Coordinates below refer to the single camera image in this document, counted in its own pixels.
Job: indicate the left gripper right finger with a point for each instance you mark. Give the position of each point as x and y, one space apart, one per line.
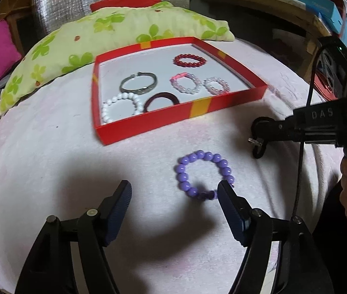
239 214

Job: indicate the green floral pillow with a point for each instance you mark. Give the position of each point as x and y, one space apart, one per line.
78 43

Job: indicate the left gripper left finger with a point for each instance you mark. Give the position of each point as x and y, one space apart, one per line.
111 213

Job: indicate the blue cardboard box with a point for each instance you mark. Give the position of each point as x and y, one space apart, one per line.
329 12

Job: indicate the red shallow box tray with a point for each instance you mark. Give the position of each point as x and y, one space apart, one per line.
145 86

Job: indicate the red cushion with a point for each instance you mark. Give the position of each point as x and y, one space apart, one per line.
122 3

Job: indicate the wooden bench shelf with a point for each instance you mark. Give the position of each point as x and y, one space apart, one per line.
287 32

